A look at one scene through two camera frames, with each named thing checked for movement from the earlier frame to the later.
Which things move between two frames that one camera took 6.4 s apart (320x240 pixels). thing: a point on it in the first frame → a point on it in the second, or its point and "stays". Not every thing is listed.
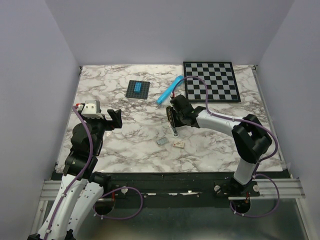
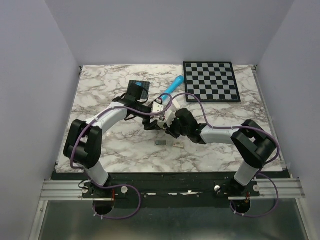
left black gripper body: [100, 125] → [146, 122]
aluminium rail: [290, 188] stays
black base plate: [201, 190] stays
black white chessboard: [219, 77] stays
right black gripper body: [178, 118] → [175, 130]
